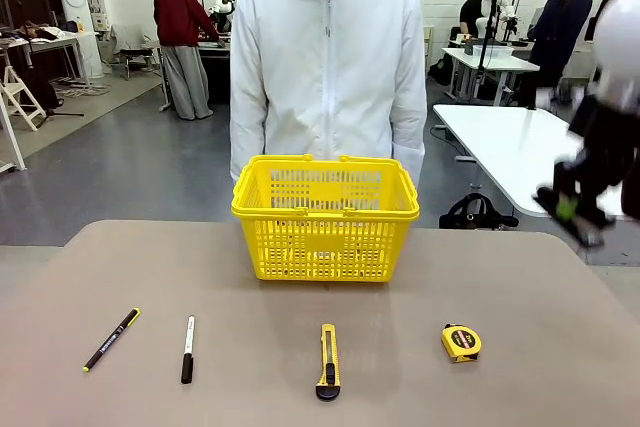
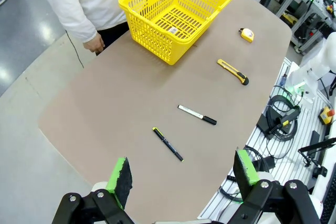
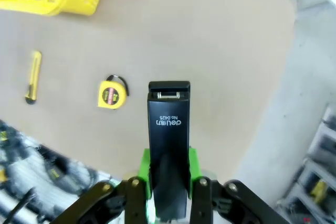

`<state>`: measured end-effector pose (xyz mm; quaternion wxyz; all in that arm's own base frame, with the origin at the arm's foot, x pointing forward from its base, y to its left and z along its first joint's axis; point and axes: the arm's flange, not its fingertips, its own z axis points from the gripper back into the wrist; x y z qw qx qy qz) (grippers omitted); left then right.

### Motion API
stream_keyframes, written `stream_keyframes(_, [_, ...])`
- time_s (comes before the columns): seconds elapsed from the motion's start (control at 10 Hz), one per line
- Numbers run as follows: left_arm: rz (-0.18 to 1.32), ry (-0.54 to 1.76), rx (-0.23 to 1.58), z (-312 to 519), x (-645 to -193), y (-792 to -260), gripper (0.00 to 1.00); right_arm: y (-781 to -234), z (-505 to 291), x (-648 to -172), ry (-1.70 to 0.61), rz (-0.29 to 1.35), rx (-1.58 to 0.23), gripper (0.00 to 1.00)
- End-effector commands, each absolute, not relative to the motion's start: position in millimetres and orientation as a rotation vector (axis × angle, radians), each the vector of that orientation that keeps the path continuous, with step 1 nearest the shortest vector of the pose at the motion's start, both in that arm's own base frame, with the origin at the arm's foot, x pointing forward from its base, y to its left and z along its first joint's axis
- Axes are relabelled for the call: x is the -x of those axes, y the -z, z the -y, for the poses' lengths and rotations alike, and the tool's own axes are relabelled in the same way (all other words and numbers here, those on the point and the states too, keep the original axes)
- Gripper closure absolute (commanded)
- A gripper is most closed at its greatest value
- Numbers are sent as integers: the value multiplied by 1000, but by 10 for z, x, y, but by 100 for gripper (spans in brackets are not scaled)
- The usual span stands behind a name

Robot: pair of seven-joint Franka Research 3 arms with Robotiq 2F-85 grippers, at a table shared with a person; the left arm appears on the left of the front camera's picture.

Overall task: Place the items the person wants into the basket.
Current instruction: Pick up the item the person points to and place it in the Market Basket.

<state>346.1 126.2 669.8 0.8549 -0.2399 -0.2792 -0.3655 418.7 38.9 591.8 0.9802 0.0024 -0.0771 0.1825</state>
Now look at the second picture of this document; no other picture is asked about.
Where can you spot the yellow plastic shopping basket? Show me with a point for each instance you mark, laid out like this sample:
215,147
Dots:
147,32

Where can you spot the black power adapter box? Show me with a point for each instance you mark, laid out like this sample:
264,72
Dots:
263,125

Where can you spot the black yellow hand controller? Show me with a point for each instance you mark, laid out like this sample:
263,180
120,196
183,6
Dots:
288,117

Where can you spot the aluminium frame equipment cart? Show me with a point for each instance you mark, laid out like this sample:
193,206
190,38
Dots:
302,6

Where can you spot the person's right hand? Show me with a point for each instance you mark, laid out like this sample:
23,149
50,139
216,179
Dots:
94,42

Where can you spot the yellow black utility knife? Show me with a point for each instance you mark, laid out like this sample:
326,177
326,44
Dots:
231,70

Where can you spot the black pen yellow ends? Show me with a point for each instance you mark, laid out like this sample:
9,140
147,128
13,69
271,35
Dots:
166,142

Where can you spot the yellow tape measure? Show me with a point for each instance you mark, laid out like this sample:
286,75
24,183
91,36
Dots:
248,35

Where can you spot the yellow emergency stop box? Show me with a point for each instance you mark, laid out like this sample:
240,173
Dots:
326,115

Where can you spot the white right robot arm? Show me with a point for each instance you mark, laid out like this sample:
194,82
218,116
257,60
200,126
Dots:
312,72

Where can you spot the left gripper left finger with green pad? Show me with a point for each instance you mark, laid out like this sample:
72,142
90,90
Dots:
119,182

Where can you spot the person's black trousers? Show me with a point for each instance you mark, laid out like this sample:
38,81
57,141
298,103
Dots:
113,33

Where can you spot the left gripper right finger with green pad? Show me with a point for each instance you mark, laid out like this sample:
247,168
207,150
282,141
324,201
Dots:
245,171

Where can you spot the person's right forearm white sleeve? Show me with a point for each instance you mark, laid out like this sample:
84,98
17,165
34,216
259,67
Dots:
76,22

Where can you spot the white marker black cap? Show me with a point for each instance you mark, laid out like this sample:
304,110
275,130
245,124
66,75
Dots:
194,113

